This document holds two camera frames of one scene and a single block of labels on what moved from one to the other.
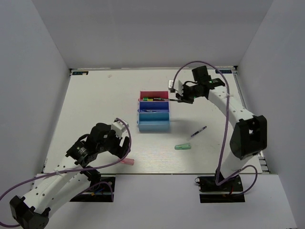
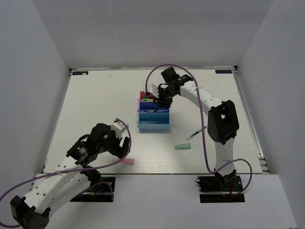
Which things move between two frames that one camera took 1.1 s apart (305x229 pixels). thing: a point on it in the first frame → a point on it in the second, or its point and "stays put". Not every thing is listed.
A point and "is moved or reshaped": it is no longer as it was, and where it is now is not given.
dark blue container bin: (154, 107) stays put
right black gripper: (183, 98) → (161, 101)
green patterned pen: (166, 99) is moved or reshaped
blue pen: (149, 110) stays put
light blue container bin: (154, 121) stays put
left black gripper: (119, 150) stays put
